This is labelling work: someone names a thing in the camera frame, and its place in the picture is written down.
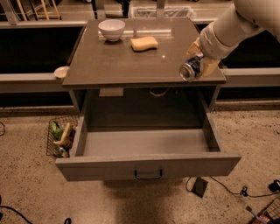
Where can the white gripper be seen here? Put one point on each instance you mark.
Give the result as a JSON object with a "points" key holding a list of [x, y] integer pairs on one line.
{"points": [[207, 44]]}

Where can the blue pepsi can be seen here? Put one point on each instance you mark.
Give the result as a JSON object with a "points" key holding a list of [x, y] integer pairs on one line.
{"points": [[191, 69]]}

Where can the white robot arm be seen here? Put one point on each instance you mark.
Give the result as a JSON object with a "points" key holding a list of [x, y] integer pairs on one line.
{"points": [[242, 20]]}

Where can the grey cabinet counter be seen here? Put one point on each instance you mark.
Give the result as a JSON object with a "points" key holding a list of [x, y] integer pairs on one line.
{"points": [[99, 63]]}

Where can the grey open top drawer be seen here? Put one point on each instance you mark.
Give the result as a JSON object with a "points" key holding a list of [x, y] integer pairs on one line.
{"points": [[174, 133]]}

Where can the yellow sponge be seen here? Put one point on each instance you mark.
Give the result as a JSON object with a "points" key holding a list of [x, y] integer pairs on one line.
{"points": [[143, 43]]}

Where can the white ceramic bowl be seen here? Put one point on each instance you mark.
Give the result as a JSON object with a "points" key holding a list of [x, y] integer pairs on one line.
{"points": [[111, 29]]}

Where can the black floor box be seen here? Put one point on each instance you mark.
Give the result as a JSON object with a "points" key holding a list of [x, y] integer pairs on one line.
{"points": [[199, 187]]}

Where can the small round white disc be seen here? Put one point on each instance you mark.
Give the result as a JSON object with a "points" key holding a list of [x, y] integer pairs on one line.
{"points": [[61, 72]]}

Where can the tan banana-shaped object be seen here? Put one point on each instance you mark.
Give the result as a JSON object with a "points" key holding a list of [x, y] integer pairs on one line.
{"points": [[65, 138]]}

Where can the green bag in basket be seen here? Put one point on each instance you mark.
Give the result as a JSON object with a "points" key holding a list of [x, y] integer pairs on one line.
{"points": [[56, 130]]}

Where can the white wire bin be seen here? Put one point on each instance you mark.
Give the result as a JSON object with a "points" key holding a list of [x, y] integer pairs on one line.
{"points": [[168, 12]]}

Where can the black drawer handle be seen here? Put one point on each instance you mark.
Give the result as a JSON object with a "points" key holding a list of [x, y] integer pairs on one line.
{"points": [[148, 175]]}

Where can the wooden stool frame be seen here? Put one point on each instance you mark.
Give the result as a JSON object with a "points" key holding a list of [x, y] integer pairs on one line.
{"points": [[28, 10]]}

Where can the black wire basket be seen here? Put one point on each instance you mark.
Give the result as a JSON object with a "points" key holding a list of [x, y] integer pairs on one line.
{"points": [[53, 149]]}

